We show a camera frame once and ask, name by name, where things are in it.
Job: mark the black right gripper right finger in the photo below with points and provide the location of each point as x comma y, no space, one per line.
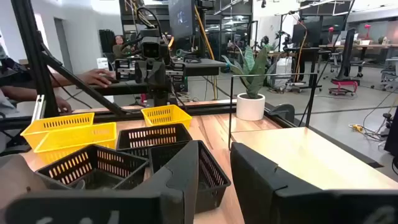
280,205

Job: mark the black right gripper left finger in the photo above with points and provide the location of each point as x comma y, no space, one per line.
124,208

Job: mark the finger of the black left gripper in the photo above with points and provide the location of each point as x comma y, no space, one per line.
141,72
158,74

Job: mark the black plastic basket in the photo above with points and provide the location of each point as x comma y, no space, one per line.
93,174
174,135
211,180

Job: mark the large dark grey bin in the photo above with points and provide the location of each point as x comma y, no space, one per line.
15,177

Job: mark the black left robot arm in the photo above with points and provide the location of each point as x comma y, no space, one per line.
160,96

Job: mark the person's forearm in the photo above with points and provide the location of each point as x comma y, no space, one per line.
18,93
66,80

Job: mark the dark desk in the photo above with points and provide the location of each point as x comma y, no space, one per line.
202,65

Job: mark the black computer mouse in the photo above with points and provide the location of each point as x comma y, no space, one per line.
111,80

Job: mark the person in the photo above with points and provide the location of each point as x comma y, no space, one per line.
118,40
9,67

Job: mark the yellow plastic basket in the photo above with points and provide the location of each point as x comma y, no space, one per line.
71,137
166,115
40,126

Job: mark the person's hand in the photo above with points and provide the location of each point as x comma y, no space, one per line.
93,77
63,104

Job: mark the black computer monitor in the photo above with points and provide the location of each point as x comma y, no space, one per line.
182,18

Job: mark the green plant in white pot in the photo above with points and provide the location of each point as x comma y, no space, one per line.
250,107

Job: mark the white bin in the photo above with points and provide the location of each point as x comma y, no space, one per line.
283,71

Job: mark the silver aluminium profile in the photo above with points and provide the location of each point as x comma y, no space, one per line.
38,109

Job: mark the black table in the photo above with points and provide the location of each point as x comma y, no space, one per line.
303,51

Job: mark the pink wheeled base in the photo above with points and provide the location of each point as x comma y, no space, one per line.
342,83

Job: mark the black monitor on stand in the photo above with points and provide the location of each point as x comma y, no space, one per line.
348,53

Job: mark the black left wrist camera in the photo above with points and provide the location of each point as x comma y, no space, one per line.
152,48

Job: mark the black aluminium rig frame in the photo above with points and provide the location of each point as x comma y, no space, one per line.
34,62

